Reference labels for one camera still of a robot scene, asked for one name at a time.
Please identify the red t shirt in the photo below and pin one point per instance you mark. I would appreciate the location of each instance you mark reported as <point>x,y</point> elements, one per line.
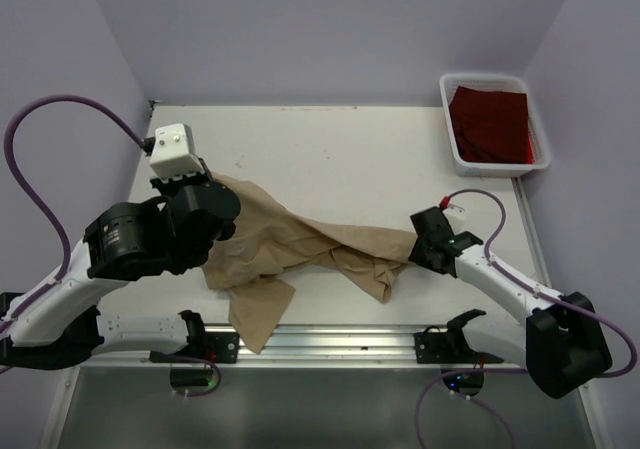
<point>491,126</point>

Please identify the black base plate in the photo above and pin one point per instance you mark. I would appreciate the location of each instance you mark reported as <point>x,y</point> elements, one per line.
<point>439,348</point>
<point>222,347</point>

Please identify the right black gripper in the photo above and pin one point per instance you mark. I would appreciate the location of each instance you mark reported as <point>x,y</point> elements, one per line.
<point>418,257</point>

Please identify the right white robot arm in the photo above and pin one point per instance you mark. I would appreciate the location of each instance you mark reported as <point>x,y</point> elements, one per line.
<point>554,337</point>

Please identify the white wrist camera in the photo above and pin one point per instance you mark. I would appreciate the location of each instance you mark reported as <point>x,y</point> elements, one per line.
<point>173,153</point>
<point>455,214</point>

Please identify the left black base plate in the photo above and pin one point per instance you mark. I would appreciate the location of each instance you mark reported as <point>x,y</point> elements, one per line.
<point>222,347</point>

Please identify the white plastic basket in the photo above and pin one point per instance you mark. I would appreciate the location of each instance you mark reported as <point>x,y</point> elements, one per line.
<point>495,82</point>

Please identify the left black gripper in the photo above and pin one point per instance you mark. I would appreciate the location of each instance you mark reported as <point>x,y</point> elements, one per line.
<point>165,189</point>

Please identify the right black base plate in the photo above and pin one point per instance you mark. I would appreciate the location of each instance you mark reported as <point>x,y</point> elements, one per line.
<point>439,348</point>

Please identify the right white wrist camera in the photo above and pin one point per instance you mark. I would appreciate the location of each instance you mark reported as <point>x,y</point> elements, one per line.
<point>455,214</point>

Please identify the beige t shirt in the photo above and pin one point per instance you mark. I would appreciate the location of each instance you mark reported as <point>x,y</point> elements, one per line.
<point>270,240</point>

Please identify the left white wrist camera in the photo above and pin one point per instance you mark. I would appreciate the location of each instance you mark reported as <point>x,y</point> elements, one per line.
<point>173,153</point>

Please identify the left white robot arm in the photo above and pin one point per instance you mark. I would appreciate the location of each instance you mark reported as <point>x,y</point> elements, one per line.
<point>65,326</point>

